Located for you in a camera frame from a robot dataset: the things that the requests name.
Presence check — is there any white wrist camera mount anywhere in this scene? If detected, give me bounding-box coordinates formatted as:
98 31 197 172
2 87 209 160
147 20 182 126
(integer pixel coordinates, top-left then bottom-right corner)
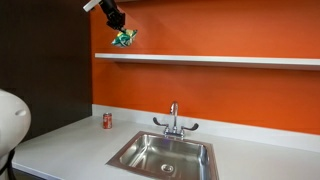
83 0 102 12

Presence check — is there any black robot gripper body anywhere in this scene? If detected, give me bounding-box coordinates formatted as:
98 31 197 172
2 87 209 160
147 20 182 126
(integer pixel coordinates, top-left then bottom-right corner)
99 0 125 31

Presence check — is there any red soda can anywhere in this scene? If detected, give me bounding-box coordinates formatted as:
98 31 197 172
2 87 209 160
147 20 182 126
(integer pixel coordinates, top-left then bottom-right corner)
103 113 112 129

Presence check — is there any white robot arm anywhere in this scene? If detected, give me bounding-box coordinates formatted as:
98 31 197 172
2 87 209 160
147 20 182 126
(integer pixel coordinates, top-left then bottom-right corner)
0 89 31 180

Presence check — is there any stainless steel sink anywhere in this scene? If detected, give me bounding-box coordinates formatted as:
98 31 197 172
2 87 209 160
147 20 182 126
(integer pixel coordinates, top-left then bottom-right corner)
107 131 219 180

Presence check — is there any green Lays chips packet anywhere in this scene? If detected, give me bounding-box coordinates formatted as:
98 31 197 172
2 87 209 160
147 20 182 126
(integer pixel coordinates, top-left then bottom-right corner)
112 29 137 47

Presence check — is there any chrome sink faucet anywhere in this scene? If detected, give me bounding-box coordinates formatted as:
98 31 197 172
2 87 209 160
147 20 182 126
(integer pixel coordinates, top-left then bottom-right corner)
163 101 199 138

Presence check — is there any white lower wall shelf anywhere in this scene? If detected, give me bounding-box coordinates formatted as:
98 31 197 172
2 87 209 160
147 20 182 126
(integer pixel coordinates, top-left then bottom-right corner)
94 53 320 71

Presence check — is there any dark wood cabinet panel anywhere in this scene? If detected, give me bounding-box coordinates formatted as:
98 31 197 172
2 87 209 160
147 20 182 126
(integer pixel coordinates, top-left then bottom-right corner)
0 0 92 140

